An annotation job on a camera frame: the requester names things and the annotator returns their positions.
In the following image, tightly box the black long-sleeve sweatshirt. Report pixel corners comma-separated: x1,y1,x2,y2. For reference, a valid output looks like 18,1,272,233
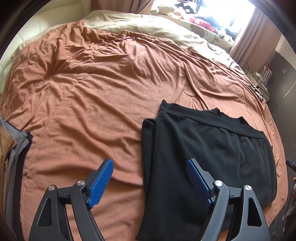
136,101,277,240

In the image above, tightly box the stack of folded clothes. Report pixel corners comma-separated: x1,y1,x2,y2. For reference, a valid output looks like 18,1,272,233
1,117,33,240

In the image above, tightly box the white bedside cabinet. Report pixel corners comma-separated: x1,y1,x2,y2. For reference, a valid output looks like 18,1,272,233
247,72,270,102

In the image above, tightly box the black patterned item on bed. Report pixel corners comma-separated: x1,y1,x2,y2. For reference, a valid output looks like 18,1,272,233
248,84,266,102

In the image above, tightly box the rust orange bed blanket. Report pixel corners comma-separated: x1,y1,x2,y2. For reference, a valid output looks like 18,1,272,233
1,21,288,240

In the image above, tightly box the striped paper bag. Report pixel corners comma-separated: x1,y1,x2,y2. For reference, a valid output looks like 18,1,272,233
259,61,273,87

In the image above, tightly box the right pink curtain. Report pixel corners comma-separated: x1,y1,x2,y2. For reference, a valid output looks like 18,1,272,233
230,8,281,72

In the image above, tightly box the pink curtain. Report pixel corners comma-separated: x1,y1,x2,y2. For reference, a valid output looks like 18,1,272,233
91,0,154,15
230,8,281,72

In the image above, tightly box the bear print pillow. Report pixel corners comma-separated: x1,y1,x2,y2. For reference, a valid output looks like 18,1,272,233
151,4,234,53

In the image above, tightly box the red plush toy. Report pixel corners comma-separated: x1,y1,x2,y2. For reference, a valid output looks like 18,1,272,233
188,17,215,32

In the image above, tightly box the cream bed sheet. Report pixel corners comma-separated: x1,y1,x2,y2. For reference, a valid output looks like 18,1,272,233
11,10,245,74

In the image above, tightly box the cream padded headboard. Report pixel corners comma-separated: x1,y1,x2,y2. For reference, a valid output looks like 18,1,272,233
1,1,91,92

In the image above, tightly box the left pink curtain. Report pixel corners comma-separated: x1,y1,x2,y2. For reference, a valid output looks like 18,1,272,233
91,0,154,15

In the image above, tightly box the black cable on bed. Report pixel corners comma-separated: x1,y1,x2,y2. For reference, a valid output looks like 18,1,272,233
229,59,250,75

